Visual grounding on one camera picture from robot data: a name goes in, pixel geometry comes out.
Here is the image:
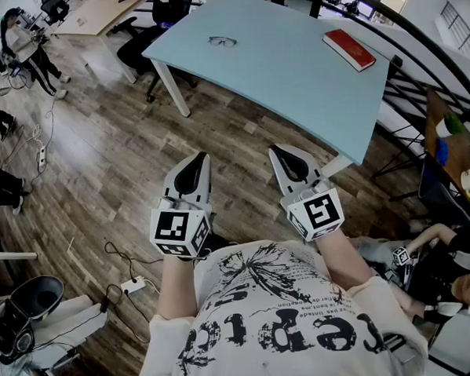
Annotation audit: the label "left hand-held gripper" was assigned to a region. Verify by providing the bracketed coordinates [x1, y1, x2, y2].
[145, 150, 217, 262]

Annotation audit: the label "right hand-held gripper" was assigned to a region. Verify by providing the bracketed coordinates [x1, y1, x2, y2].
[268, 139, 347, 245]

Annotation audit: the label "black-rimmed eyeglasses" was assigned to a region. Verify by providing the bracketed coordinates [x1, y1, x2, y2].
[207, 34, 239, 49]

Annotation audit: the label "person's right forearm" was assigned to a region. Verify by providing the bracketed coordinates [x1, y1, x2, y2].
[315, 229, 377, 294]

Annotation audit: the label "person's left forearm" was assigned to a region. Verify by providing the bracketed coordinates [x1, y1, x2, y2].
[155, 252, 200, 323]

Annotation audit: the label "white table leg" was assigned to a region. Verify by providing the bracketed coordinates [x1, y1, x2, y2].
[149, 56, 192, 120]
[320, 153, 355, 179]

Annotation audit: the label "white power strip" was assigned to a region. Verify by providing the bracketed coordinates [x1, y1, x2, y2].
[118, 275, 148, 296]
[35, 145, 49, 176]

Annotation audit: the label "red hardcover book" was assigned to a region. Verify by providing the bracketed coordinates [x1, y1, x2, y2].
[322, 27, 378, 75]

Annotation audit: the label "black office chair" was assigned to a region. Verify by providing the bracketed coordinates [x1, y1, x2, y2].
[109, 0, 202, 106]
[39, 0, 72, 26]

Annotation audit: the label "blue cloth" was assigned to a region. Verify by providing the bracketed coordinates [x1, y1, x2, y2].
[434, 137, 451, 166]

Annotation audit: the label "dark padded chair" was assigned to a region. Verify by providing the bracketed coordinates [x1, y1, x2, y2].
[415, 153, 470, 230]

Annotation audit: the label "white printed t-shirt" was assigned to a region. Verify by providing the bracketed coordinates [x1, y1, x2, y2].
[123, 231, 431, 376]

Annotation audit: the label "brown wooden side table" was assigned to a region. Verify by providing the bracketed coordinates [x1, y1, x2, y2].
[421, 86, 470, 218]

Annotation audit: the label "white cup with green plant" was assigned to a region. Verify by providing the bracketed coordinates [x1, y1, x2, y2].
[434, 111, 468, 140]

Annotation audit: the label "black round carrying case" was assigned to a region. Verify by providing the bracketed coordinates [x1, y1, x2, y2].
[0, 274, 69, 366]

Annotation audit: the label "light wooden desk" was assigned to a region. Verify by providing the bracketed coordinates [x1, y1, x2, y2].
[49, 0, 159, 89]

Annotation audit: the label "barred window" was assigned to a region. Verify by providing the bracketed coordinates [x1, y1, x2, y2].
[438, 0, 470, 56]

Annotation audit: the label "black floor cable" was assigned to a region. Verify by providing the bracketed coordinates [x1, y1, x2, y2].
[103, 238, 165, 270]

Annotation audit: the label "grey harness strap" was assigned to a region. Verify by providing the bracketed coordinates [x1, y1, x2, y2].
[383, 332, 419, 367]

